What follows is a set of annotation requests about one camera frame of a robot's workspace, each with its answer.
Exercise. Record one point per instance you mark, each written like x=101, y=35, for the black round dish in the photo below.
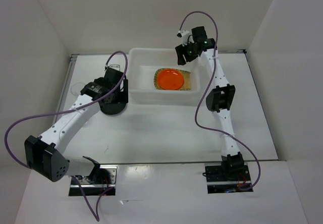
x=112, y=109

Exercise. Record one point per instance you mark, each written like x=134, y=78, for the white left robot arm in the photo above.
x=44, y=154

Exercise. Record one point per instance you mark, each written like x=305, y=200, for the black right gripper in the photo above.
x=180, y=50

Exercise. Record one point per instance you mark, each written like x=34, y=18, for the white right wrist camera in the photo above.
x=184, y=36

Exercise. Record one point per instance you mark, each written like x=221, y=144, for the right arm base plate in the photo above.
x=220, y=180

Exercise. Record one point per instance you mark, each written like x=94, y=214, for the orange plastic plate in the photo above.
x=169, y=79

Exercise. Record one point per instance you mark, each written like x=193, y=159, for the clear plastic bin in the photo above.
x=142, y=67

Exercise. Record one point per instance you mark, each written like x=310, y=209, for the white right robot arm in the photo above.
x=218, y=97

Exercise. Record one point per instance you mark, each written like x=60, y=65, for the clear plastic cup far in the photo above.
x=76, y=88

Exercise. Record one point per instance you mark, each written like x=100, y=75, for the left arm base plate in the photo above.
x=105, y=180

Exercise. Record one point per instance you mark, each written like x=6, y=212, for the woven bamboo tray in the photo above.
x=186, y=74

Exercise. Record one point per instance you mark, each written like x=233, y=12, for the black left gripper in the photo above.
x=122, y=96

